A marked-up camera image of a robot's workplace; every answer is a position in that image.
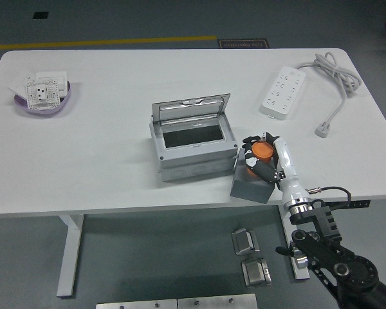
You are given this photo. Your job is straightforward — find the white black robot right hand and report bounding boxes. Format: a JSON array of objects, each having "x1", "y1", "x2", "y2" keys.
[{"x1": 242, "y1": 131, "x2": 309, "y2": 207}]

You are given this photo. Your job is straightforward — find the orange cylinder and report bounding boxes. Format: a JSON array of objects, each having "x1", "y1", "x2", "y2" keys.
[{"x1": 250, "y1": 141, "x2": 275, "y2": 176}]

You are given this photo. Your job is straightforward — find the grey electrical box with lid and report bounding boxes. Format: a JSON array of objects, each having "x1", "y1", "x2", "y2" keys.
[{"x1": 149, "y1": 93, "x2": 239, "y2": 183}]

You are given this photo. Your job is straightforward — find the grey cube with round hole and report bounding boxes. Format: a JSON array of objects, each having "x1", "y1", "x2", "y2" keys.
[{"x1": 230, "y1": 147, "x2": 276, "y2": 204}]

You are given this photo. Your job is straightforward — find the white power strip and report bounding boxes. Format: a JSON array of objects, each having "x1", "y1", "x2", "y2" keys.
[{"x1": 259, "y1": 66, "x2": 306, "y2": 122}]

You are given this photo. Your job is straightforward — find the flat metal plate with screws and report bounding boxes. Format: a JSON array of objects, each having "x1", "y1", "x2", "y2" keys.
[
  {"x1": 95, "y1": 299, "x2": 178, "y2": 309},
  {"x1": 178, "y1": 293, "x2": 258, "y2": 309}
]

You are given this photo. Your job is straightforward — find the purple bowl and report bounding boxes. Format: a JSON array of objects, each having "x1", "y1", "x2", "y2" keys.
[{"x1": 13, "y1": 80, "x2": 72, "y2": 116}]

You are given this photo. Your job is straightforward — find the white socket panel with print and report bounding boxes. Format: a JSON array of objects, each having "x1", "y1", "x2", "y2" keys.
[{"x1": 23, "y1": 78, "x2": 60, "y2": 110}]

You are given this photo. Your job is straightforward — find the white flat plate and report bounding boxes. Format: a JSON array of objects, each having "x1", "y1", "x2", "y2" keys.
[{"x1": 8, "y1": 73, "x2": 36, "y2": 97}]

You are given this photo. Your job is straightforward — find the white power cable with plug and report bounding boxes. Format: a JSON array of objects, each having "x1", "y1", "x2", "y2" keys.
[{"x1": 294, "y1": 52, "x2": 363, "y2": 138}]

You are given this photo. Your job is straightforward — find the small metal bracket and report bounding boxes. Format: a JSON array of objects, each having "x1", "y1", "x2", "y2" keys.
[
  {"x1": 241, "y1": 257, "x2": 273, "y2": 287},
  {"x1": 231, "y1": 227, "x2": 261, "y2": 256}
]

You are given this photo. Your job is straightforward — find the white switch plate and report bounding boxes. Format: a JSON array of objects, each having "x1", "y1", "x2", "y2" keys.
[{"x1": 35, "y1": 70, "x2": 68, "y2": 97}]

